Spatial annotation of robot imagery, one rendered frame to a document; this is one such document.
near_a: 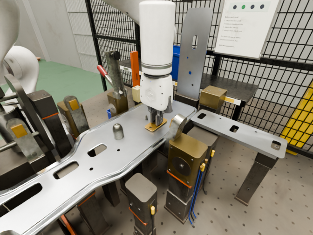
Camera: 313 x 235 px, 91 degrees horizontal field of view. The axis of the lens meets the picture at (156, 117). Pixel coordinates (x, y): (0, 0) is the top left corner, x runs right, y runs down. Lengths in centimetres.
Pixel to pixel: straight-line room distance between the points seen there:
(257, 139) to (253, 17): 54
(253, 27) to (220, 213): 79
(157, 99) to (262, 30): 60
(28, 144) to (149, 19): 44
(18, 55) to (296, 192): 127
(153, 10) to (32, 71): 63
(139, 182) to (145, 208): 6
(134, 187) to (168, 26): 37
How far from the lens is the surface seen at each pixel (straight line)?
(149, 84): 45
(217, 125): 58
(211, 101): 66
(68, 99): 55
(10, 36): 74
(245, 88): 84
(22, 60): 85
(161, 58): 40
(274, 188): 89
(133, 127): 53
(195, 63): 69
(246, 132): 58
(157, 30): 39
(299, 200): 91
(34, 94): 60
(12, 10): 70
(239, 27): 91
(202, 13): 67
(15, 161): 62
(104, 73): 67
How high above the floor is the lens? 132
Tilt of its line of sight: 34 degrees down
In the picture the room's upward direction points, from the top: straight up
